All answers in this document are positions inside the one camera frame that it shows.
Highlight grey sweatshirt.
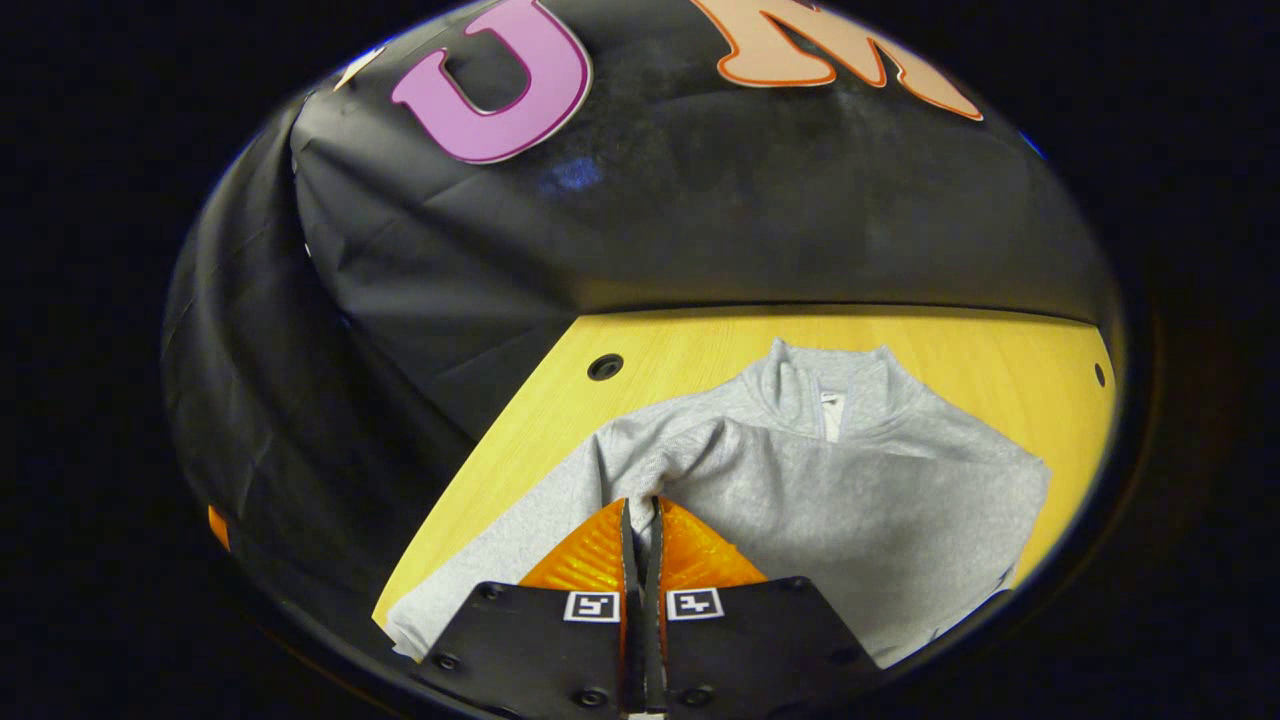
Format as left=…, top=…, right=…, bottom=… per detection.
left=385, top=338, right=1053, bottom=669

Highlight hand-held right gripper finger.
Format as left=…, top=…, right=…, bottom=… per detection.
left=643, top=495, right=886, bottom=716
left=415, top=497, right=643, bottom=716

